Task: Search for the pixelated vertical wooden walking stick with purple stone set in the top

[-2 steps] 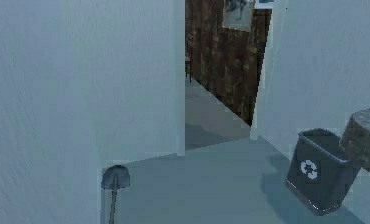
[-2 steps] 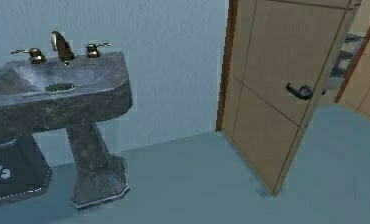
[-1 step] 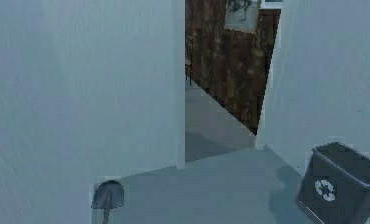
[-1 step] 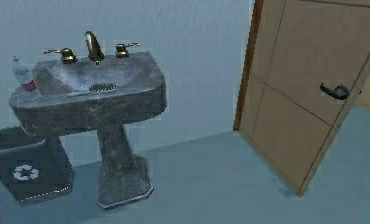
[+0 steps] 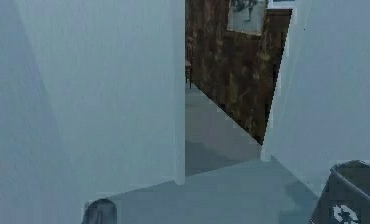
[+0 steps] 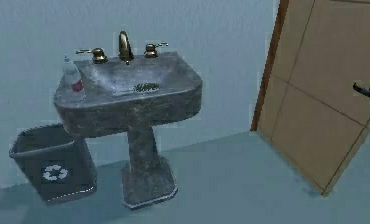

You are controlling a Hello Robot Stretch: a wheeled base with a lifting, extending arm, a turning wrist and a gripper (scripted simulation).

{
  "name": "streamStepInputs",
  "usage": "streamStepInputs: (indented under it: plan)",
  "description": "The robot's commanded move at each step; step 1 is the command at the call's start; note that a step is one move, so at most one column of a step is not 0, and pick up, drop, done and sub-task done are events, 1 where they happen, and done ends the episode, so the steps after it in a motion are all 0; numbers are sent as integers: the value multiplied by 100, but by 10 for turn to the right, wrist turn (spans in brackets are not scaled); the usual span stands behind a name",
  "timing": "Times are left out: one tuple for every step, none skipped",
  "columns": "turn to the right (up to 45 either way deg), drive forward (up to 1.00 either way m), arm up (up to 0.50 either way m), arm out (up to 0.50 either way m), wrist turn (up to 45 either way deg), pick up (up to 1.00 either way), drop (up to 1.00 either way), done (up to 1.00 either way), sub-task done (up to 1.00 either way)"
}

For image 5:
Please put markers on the grey rounded object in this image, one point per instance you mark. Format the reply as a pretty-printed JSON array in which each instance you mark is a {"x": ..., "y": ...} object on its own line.
[{"x": 100, "y": 212}]

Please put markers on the white framed window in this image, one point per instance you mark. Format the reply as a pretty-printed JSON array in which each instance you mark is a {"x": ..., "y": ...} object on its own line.
[{"x": 281, "y": 3}]

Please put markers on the grey recycling bin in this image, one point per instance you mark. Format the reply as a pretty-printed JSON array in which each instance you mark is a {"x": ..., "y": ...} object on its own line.
[{"x": 349, "y": 196}]

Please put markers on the grey framed wall picture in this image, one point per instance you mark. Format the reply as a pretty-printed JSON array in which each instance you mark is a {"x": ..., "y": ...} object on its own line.
[{"x": 247, "y": 15}]

